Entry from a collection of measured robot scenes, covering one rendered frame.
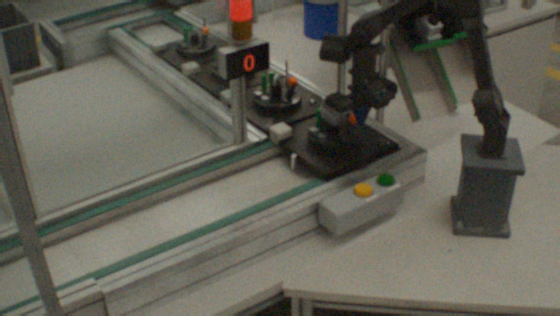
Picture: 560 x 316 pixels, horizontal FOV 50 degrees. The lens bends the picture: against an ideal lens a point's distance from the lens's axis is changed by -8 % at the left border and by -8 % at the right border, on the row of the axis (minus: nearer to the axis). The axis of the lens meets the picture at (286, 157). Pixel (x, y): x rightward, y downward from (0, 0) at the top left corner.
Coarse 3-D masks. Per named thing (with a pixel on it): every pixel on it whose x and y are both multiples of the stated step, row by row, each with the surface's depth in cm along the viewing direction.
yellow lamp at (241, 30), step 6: (234, 24) 148; (240, 24) 148; (246, 24) 148; (234, 30) 149; (240, 30) 148; (246, 30) 149; (234, 36) 150; (240, 36) 149; (246, 36) 150; (252, 36) 152
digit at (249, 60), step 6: (240, 54) 151; (246, 54) 152; (252, 54) 153; (240, 60) 152; (246, 60) 153; (252, 60) 154; (240, 66) 152; (246, 66) 153; (252, 66) 154; (240, 72) 153; (246, 72) 154
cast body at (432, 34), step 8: (424, 16) 161; (432, 16) 161; (416, 24) 164; (424, 24) 161; (432, 24) 160; (440, 24) 161; (416, 32) 165; (424, 32) 162; (432, 32) 161; (424, 40) 163; (432, 40) 162
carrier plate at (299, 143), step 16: (304, 128) 173; (368, 128) 173; (288, 144) 166; (304, 144) 166; (368, 144) 166; (384, 144) 166; (304, 160) 161; (320, 160) 160; (336, 160) 160; (352, 160) 160; (320, 176) 157; (336, 176) 157
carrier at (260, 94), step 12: (264, 84) 186; (276, 84) 182; (288, 84) 196; (300, 84) 196; (252, 96) 185; (264, 96) 181; (276, 96) 184; (300, 96) 184; (312, 96) 189; (252, 108) 183; (264, 108) 181; (276, 108) 180; (288, 108) 180; (300, 108) 182; (312, 108) 182; (252, 120) 177; (264, 120) 177; (276, 120) 177; (288, 120) 177; (300, 120) 178; (264, 132) 173
